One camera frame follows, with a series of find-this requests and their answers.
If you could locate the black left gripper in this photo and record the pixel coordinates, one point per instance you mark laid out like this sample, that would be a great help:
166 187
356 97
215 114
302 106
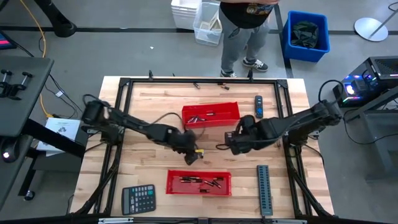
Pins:
186 143

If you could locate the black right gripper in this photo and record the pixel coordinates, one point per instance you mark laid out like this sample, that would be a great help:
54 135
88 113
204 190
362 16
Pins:
242 147

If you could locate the red plastic bin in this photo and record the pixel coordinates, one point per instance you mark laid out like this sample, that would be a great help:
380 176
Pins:
224 116
186 188

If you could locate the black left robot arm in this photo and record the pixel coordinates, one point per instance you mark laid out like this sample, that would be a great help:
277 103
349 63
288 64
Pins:
136 126

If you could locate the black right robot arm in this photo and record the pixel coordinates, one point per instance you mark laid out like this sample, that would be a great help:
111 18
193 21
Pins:
295 121

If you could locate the yellow tape band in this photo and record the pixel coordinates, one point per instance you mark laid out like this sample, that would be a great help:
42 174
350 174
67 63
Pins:
199 152

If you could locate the black remote control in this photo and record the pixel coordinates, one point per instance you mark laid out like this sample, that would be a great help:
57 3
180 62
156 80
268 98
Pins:
259 106

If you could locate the grey battery holder strip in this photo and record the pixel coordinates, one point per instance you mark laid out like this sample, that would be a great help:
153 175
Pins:
265 189

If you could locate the black desktop calculator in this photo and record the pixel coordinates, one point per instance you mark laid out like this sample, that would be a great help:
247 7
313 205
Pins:
139 199

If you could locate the person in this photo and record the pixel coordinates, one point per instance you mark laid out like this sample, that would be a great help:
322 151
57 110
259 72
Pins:
242 37

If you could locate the blue plastic bin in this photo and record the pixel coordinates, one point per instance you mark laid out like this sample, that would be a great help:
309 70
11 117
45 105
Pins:
306 54

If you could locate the clear plastic bin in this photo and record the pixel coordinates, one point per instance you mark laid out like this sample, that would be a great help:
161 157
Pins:
205 37

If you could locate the beige cardboard piece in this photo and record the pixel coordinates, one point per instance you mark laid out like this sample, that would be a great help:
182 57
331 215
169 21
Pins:
214 21

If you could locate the black plastic bag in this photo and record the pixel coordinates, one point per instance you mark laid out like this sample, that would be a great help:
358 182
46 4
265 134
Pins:
304 34

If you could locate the white paper sheet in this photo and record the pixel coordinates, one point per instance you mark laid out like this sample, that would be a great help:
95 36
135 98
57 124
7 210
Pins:
62 132

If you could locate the grey equipment stand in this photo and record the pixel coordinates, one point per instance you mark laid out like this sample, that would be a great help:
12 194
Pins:
385 146

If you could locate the white plastic bin stack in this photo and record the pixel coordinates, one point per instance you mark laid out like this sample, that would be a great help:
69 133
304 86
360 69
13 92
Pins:
183 15

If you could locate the black computer with coloured lights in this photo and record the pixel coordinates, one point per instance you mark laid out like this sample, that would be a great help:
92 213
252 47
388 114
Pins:
373 74

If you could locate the silver round stand base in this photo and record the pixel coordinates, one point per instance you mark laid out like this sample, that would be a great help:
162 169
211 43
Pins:
370 29

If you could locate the dark grey desk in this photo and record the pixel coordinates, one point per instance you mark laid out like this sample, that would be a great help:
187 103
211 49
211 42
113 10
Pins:
25 112

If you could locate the black round lit device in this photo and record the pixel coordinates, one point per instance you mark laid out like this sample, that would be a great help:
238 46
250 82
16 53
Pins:
7 151

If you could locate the monitor with red screen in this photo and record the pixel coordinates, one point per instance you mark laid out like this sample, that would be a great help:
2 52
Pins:
6 40

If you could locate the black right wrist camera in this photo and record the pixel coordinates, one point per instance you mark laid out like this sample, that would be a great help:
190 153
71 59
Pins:
231 138

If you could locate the black metal table frame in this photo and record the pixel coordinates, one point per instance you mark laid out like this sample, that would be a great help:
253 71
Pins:
202 80

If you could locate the black pedestal stand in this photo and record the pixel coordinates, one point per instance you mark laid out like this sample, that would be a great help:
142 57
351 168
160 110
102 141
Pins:
59 25

